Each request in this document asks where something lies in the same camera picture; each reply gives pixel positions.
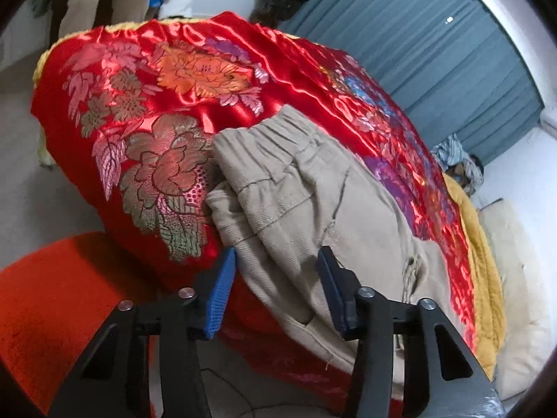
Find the person's orange fleece clothing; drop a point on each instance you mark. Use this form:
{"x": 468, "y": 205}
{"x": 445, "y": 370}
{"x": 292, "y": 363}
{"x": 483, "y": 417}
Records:
{"x": 65, "y": 291}

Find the cream padded headboard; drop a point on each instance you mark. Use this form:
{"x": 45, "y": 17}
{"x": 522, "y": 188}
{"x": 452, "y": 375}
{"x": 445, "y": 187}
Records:
{"x": 522, "y": 291}

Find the red floral satin blanket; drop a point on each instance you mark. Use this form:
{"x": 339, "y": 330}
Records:
{"x": 174, "y": 104}

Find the beige pants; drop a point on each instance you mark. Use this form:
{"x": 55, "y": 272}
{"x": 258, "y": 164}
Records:
{"x": 304, "y": 191}

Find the yellow quilt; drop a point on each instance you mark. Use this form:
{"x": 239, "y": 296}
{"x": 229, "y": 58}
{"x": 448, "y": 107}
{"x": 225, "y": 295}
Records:
{"x": 483, "y": 270}

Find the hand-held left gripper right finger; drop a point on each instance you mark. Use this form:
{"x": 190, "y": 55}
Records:
{"x": 330, "y": 291}

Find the pile of clothes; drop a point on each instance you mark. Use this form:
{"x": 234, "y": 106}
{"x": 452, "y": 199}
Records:
{"x": 457, "y": 161}

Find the blue curtain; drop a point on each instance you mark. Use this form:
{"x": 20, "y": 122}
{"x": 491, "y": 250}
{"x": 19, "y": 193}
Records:
{"x": 413, "y": 43}

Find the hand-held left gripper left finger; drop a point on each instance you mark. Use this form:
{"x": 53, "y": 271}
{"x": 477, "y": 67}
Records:
{"x": 222, "y": 287}

